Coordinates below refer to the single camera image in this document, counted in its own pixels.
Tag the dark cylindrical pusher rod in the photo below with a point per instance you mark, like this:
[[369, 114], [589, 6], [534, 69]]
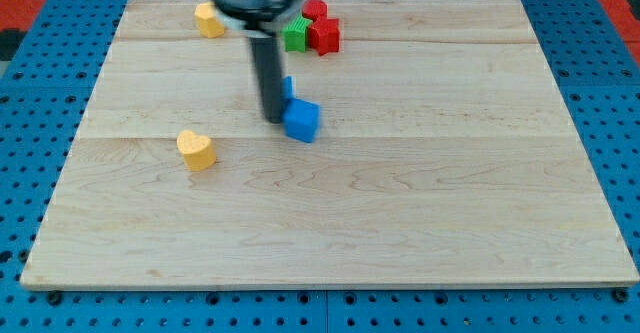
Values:
[[269, 74]]

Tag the green star block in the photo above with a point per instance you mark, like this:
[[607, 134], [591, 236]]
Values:
[[295, 34]]

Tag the blue cube block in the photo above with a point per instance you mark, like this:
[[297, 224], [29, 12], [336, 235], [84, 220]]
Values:
[[301, 120]]

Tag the yellow heart block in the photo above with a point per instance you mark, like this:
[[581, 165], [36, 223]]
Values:
[[196, 150]]

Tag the red cylinder block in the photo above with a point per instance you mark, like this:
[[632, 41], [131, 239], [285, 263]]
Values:
[[314, 9]]

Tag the light wooden board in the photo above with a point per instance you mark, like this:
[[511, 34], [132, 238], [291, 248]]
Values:
[[446, 159]]

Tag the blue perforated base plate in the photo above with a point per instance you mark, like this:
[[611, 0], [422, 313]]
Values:
[[43, 96]]

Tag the blue block behind rod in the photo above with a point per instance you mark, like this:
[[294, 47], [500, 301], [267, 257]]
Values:
[[288, 88]]

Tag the red star block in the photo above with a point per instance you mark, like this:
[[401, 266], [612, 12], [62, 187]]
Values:
[[324, 35]]

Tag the yellow pentagon block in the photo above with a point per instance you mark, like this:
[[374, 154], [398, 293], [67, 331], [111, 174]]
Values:
[[207, 22]]

